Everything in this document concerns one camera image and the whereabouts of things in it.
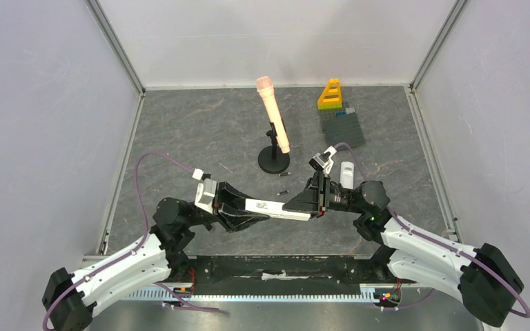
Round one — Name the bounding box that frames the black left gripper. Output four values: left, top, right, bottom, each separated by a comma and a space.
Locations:
184, 180, 269, 232

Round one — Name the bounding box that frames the white boxed remote with display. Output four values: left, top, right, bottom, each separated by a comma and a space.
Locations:
244, 199, 311, 221

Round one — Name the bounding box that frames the white remote control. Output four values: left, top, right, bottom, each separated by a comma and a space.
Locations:
340, 161, 355, 190

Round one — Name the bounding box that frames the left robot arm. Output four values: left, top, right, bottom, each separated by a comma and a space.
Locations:
42, 179, 284, 330

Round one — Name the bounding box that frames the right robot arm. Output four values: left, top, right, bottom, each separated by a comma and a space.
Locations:
283, 172, 530, 327

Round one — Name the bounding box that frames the black microphone stand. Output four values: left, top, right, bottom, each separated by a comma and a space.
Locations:
257, 123, 291, 174

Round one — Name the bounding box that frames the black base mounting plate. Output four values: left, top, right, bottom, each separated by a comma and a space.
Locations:
168, 255, 397, 296

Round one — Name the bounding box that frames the grey lego baseplate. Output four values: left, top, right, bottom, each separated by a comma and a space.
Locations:
317, 102, 366, 148

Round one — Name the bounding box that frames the lime green lego brick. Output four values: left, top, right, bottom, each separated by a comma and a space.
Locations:
317, 102, 343, 111

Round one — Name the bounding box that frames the pink microphone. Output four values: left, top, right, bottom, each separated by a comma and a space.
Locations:
256, 76, 291, 154

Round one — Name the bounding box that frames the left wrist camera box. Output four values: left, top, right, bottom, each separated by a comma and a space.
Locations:
192, 168, 217, 214

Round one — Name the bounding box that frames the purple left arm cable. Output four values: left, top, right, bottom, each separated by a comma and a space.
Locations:
41, 151, 222, 331

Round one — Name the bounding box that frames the yellow lego frame piece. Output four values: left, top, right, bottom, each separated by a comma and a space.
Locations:
317, 79, 342, 104

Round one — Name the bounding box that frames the white cable duct strip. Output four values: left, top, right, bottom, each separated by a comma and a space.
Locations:
123, 286, 380, 303

